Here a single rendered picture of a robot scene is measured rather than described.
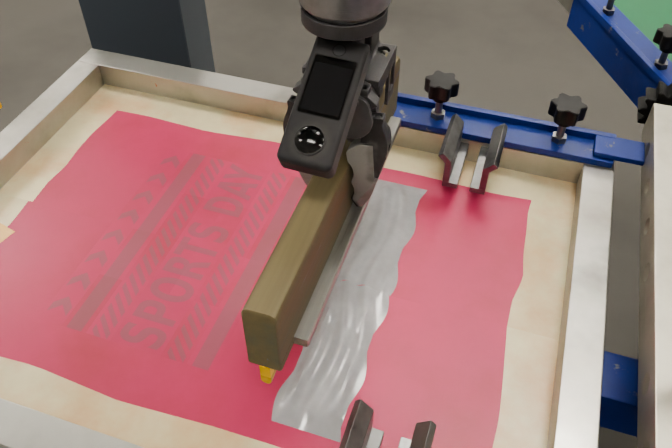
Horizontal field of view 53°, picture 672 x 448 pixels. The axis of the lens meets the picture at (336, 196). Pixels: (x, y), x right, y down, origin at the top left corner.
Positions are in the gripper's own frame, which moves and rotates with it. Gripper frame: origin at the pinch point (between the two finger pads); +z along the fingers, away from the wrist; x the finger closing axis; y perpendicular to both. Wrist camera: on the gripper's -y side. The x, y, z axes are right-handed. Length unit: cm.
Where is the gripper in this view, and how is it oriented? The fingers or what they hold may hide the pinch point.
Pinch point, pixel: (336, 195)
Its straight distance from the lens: 67.5
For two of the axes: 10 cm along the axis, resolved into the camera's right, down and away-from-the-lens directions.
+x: -9.5, -2.2, 2.2
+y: 3.1, -6.7, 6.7
